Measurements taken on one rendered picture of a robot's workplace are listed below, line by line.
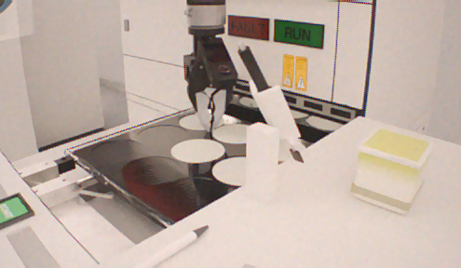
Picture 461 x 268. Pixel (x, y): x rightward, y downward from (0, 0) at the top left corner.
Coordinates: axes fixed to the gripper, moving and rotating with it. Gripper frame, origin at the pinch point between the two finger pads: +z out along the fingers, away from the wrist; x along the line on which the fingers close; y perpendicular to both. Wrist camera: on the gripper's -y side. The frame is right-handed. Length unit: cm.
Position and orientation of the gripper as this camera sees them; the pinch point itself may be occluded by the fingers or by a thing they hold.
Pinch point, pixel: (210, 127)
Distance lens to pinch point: 75.6
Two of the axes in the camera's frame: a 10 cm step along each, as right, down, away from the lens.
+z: 0.0, 9.2, 3.9
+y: -3.5, -3.6, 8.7
